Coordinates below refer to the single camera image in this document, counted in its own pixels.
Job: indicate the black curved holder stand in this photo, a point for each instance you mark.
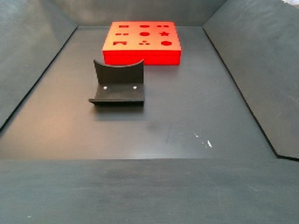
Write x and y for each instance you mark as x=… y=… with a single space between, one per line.
x=119 y=78

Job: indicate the red shape sorter box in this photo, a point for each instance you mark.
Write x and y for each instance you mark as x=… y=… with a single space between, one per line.
x=150 y=41

